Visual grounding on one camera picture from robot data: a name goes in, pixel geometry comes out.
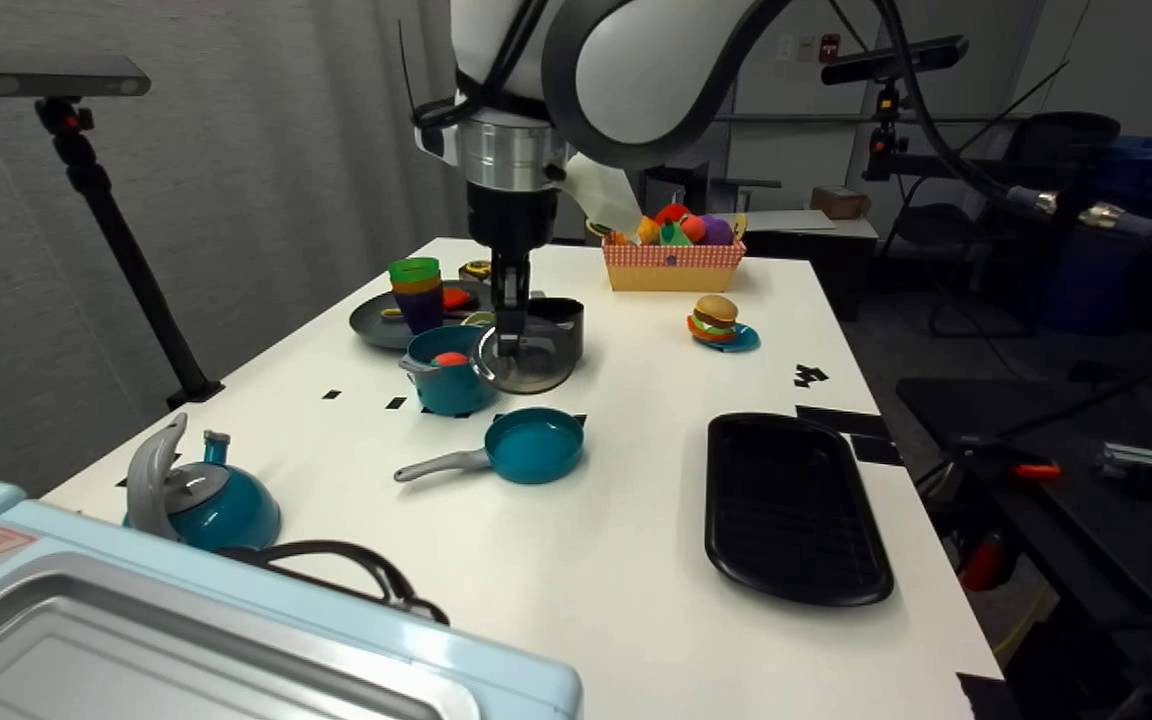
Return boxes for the small blue frying pan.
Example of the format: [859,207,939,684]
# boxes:
[392,408,585,483]

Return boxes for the toy hamburger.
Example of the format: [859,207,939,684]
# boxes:
[688,294,740,348]

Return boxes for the black saucepan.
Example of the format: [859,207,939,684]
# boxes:
[517,294,585,376]

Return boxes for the camera on black tripod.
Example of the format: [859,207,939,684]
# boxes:
[0,53,221,408]

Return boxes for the pink basket of toy fruit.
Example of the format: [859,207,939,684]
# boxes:
[591,205,742,292]

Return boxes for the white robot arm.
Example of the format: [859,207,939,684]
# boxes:
[411,0,791,355]

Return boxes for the blue pot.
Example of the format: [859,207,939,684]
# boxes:
[401,327,495,417]

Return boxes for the blue toy kettle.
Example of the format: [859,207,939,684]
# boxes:
[125,417,280,550]

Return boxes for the stacked coloured cups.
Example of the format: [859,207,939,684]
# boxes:
[387,254,443,333]

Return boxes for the light blue toaster oven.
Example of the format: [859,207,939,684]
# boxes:
[0,483,585,720]

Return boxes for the grey round tray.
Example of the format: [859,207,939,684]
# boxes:
[348,279,491,352]

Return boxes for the black power cable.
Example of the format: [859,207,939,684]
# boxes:
[221,534,451,629]

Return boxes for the black baking tray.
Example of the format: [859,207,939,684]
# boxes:
[704,413,892,607]

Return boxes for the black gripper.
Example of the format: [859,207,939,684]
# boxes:
[469,186,557,355]

